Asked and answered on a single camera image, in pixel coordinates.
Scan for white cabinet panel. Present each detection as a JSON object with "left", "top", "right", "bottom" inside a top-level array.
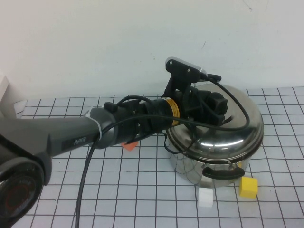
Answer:
[{"left": 0, "top": 75, "right": 19, "bottom": 119}]

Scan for black camera cable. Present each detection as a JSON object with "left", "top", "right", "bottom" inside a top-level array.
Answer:
[{"left": 75, "top": 74, "right": 250, "bottom": 228}]

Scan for stainless steel lid black knob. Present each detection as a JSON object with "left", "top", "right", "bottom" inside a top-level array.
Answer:
[{"left": 166, "top": 82, "right": 265, "bottom": 165}]

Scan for white foam cube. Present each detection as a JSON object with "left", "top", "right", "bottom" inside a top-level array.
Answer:
[{"left": 198, "top": 187, "right": 214, "bottom": 208}]

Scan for yellow foam cube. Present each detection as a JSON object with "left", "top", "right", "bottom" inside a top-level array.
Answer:
[{"left": 238, "top": 176, "right": 259, "bottom": 198}]

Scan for white zip tie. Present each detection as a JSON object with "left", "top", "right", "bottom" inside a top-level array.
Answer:
[{"left": 85, "top": 109, "right": 103, "bottom": 143}]

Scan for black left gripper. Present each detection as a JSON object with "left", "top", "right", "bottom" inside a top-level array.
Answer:
[{"left": 180, "top": 86, "right": 228, "bottom": 127}]

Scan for white black grid tablecloth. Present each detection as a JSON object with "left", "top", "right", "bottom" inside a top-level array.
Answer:
[{"left": 14, "top": 86, "right": 304, "bottom": 228}]

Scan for stainless steel pot black handles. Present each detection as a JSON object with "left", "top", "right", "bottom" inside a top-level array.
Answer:
[{"left": 166, "top": 75, "right": 263, "bottom": 189}]

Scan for orange foam cube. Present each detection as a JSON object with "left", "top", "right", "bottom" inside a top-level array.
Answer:
[{"left": 121, "top": 142, "right": 139, "bottom": 152}]

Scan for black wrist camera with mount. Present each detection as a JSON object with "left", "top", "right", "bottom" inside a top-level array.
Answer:
[{"left": 165, "top": 56, "right": 208, "bottom": 95}]

